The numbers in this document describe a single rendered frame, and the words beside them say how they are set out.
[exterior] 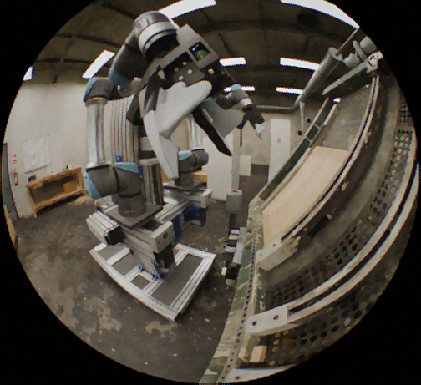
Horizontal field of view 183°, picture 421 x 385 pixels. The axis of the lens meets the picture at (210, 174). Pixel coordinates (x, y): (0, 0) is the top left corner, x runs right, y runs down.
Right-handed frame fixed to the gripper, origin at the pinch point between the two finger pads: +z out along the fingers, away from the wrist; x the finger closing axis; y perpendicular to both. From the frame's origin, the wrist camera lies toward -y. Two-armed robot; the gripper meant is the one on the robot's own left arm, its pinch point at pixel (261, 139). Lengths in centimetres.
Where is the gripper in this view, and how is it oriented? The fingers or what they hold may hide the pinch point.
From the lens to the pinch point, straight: 82.7
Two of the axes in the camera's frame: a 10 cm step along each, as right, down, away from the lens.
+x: 3.9, -2.2, 8.9
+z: 4.3, 9.0, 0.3
